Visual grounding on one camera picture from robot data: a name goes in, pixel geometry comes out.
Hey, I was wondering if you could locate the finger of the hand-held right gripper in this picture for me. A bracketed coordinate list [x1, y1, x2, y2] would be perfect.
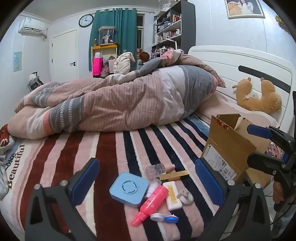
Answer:
[246, 124, 290, 145]
[246, 151, 288, 176]

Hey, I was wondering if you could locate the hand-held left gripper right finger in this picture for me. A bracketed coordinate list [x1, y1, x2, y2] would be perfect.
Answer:
[195, 158, 271, 241]

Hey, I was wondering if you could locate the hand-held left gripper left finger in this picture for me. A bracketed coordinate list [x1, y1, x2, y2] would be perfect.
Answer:
[24, 158, 100, 241]

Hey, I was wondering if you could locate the white ring clip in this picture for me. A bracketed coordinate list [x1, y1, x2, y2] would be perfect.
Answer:
[177, 189, 194, 205]

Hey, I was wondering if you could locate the cardboard box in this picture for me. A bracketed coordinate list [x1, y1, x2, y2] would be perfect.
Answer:
[201, 113, 281, 200]

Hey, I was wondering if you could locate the gold rectangular bar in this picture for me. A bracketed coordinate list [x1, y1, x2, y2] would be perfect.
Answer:
[159, 170, 190, 181]

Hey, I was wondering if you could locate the white cream case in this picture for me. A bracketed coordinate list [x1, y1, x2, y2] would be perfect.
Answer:
[162, 181, 183, 211]

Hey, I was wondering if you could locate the blue square box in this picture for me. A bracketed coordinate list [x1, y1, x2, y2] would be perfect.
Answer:
[109, 172, 149, 208]

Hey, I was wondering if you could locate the clear bottle with beige cap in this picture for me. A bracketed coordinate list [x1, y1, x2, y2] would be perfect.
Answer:
[146, 163, 175, 179]

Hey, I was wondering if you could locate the blue white contact lens case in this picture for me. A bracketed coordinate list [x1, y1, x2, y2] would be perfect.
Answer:
[150, 213, 179, 223]

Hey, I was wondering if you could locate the pink bottle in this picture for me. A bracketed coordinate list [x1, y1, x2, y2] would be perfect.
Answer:
[131, 185, 169, 227]

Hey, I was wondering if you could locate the person's right hand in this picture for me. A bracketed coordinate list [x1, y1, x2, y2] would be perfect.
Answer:
[272, 179, 284, 205]

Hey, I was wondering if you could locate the floral patterned bag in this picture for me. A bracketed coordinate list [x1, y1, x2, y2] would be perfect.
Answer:
[265, 142, 285, 158]

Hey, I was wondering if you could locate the brown plush toy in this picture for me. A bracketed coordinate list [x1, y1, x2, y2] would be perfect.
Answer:
[232, 77, 282, 114]

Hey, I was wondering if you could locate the white bed headboard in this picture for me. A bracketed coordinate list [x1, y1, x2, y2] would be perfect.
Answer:
[188, 45, 296, 127]

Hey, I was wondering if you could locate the pink grey striped duvet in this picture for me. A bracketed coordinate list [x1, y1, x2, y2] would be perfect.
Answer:
[8, 50, 226, 139]

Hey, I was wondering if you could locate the red patterned cloth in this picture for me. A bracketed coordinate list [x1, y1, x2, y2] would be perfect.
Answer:
[0, 124, 14, 149]

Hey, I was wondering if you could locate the grey backpack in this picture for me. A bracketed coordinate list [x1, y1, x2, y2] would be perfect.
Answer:
[27, 72, 44, 91]

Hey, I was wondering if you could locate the pink bag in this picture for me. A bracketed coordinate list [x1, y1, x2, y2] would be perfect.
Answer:
[92, 58, 104, 77]

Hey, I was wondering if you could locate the white puffer jacket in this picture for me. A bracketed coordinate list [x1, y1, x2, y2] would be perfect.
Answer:
[113, 52, 136, 75]

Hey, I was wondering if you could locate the white door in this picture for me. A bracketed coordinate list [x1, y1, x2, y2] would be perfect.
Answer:
[51, 30, 78, 82]

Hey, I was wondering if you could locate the dark bookshelf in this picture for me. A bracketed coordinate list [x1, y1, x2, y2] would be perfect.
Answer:
[151, 0, 196, 55]

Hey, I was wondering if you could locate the yellow shelf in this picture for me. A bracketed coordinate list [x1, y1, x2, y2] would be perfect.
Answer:
[91, 44, 118, 77]

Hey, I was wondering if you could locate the glass display case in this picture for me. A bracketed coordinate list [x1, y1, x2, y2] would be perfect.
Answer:
[98, 26, 115, 45]

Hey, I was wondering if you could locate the teal curtain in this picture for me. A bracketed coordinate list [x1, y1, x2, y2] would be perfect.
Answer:
[89, 8, 137, 72]

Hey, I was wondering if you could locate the white air conditioner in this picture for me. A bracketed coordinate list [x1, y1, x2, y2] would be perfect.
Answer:
[18, 18, 48, 37]

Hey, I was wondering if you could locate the framed wall picture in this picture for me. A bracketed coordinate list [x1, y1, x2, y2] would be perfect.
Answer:
[224, 0, 266, 19]

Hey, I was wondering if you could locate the blue wall poster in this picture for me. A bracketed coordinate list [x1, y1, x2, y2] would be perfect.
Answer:
[13, 51, 22, 72]

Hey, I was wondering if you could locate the round wall clock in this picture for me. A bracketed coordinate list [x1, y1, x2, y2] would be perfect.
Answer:
[79, 14, 94, 28]

